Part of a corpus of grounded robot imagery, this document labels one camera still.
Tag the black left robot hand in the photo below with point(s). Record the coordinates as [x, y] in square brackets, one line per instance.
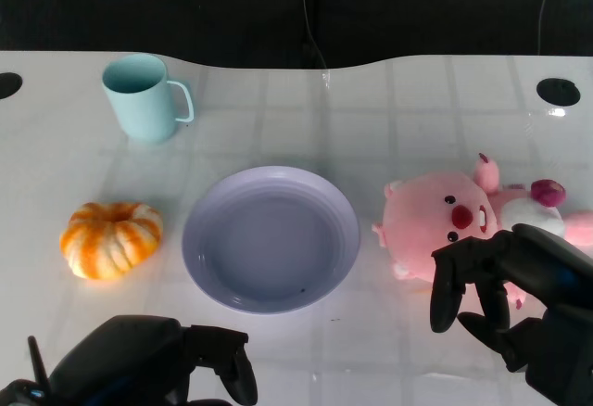
[134, 359]

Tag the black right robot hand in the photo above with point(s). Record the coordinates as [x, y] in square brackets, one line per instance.
[546, 262]

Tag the pink plush doll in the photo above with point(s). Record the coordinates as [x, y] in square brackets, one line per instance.
[426, 220]

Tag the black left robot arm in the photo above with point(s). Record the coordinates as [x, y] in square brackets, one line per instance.
[21, 393]

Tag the lavender round plate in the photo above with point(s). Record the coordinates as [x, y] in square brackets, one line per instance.
[271, 244]

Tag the orange white striped pumpkin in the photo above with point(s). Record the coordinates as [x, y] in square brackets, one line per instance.
[111, 239]

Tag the black table grommet hole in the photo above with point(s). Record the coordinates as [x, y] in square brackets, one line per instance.
[7, 85]
[558, 91]

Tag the light blue mug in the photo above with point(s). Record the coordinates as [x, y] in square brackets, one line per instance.
[139, 100]

